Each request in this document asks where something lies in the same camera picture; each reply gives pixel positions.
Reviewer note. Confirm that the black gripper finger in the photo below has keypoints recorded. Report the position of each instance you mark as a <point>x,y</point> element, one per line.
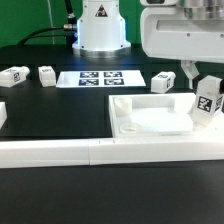
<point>190,70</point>

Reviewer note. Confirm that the white square tabletop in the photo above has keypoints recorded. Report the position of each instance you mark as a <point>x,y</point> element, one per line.
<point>160,115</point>

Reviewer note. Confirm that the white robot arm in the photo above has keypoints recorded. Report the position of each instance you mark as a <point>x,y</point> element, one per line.
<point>187,30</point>

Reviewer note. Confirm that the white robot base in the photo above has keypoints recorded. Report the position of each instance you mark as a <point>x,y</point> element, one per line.
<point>101,30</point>

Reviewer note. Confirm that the white sheet with tag markers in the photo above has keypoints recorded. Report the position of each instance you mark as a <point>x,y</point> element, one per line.
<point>100,79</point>

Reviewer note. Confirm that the white front fence bar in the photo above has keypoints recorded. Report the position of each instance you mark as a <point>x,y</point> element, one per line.
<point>20,154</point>

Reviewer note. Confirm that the white fence bar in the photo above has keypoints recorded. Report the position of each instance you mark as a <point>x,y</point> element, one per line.
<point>20,154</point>
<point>3,114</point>

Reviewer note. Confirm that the white left fence bar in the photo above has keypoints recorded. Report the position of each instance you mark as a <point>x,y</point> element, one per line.
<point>3,114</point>

